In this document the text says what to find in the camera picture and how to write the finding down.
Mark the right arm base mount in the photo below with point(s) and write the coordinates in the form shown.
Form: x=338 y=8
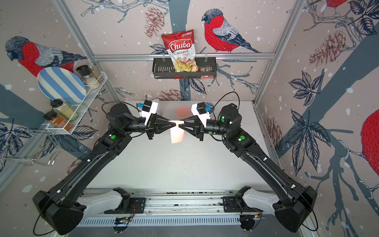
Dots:
x=234 y=204

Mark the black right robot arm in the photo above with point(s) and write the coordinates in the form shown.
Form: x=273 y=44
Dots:
x=245 y=147

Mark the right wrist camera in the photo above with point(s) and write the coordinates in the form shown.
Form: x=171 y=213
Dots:
x=201 y=110

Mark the orange spice jar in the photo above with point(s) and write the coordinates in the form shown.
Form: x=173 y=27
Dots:
x=58 y=121

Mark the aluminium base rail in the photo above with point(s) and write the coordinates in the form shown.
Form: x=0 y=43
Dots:
x=203 y=202

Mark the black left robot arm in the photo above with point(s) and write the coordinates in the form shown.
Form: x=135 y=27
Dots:
x=60 y=206

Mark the pink square paper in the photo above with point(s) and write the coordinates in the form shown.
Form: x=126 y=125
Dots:
x=183 y=112
x=177 y=134

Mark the blue striped plate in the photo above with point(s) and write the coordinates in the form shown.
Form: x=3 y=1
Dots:
x=59 y=83

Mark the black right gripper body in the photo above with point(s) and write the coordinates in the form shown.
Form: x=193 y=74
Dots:
x=214 y=128

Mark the black wire basket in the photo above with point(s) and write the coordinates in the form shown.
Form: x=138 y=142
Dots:
x=200 y=68

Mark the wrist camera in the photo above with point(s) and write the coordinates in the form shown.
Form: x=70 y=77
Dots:
x=201 y=110
x=147 y=108

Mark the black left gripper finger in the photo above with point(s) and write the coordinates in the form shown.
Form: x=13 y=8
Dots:
x=160 y=128
x=161 y=120

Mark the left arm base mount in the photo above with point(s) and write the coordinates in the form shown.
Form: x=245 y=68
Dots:
x=127 y=205

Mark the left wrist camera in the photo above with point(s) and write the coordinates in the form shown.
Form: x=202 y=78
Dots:
x=147 y=108

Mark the white wire shelf rack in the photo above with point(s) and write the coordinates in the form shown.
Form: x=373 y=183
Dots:
x=81 y=109

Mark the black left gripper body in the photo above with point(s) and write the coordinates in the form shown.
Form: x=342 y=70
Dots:
x=148 y=129

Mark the green spice jar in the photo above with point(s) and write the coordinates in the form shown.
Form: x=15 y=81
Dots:
x=65 y=109

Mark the red Chuba chips bag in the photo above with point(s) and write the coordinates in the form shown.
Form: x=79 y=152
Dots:
x=181 y=49

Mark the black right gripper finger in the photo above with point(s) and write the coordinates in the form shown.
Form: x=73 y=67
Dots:
x=192 y=119
x=192 y=129

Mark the blue patterned ceramic bowl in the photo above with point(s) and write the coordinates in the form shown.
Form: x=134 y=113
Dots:
x=211 y=106

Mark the black lid spice jar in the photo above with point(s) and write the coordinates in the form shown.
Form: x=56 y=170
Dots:
x=89 y=79

